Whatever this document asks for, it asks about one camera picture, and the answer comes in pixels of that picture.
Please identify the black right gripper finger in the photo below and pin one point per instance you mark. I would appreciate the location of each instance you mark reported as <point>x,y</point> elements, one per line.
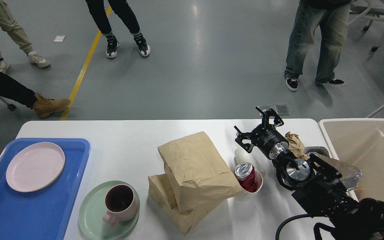
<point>270,119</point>
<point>246,140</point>

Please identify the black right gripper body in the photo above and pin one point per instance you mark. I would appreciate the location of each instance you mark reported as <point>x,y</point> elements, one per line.
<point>270,142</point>

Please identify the pink mug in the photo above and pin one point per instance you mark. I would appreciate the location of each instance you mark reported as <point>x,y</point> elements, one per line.
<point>122,204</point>

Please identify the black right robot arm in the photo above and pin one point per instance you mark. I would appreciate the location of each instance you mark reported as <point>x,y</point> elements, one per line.
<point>315,185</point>

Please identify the white paper cup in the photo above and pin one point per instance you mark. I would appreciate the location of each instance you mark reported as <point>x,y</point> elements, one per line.
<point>242,156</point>

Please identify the metal floor socket plate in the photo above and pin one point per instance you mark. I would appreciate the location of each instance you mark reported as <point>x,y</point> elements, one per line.
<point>281,110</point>

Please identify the crushed red soda can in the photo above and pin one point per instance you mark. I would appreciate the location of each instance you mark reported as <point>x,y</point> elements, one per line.
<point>245,174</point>

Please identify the crumpled brown paper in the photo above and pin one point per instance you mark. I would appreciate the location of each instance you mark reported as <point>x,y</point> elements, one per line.
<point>296,145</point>

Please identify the grey crumpled wrapper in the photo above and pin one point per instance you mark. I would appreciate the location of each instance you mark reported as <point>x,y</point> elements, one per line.
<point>318,149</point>

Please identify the upper brown paper bag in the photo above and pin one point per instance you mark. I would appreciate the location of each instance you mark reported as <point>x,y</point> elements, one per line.
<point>197,173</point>

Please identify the clear plastic wrapper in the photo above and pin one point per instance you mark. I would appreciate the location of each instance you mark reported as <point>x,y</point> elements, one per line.
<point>350,174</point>

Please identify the beige plastic bin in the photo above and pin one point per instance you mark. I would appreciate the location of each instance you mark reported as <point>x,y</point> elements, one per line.
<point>359,142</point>

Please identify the white office chair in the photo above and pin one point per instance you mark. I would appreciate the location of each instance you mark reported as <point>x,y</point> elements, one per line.
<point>371,10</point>

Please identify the green plate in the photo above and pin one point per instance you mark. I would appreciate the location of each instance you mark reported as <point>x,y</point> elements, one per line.
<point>92,212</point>

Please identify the pink plate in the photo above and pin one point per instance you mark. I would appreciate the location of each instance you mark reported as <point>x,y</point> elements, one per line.
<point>35,167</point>

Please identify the blue plastic tray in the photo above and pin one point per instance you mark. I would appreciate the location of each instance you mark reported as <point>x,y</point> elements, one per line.
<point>42,214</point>

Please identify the white paper scrap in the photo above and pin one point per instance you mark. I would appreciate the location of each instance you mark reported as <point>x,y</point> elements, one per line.
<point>59,38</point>

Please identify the seated person tan boots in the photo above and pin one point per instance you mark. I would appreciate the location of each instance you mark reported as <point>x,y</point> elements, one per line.
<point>43,107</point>

